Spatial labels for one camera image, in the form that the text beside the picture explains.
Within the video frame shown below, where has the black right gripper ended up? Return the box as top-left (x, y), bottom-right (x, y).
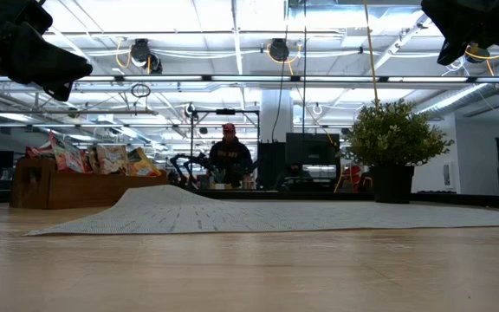
top-left (420, 0), bottom-right (499, 67)

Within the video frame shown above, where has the wooden compartment tea box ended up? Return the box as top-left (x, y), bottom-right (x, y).
top-left (10, 156), bottom-right (169, 211)

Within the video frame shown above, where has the green potted plant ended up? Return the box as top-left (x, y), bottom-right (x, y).
top-left (338, 97), bottom-right (455, 205)

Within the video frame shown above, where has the large black monitor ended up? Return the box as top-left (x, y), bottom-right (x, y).
top-left (284, 132), bottom-right (341, 166)

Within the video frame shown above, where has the person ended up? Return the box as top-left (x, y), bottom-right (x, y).
top-left (207, 123), bottom-right (256, 190)
top-left (275, 163), bottom-right (310, 191)

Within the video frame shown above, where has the black cabinet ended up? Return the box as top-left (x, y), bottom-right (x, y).
top-left (256, 140), bottom-right (288, 190)

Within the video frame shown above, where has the grey woven placemat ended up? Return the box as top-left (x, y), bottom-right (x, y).
top-left (23, 185), bottom-right (499, 237)

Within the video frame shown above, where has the ceiling cable reel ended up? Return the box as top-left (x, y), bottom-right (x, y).
top-left (268, 37), bottom-right (292, 64)
top-left (464, 42), bottom-right (492, 65)
top-left (128, 37), bottom-right (164, 75)

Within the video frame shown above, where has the yellow hanging cable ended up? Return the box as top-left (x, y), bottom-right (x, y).
top-left (363, 0), bottom-right (381, 109)

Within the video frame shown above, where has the black metal table frame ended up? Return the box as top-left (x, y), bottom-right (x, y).
top-left (0, 186), bottom-right (499, 210)

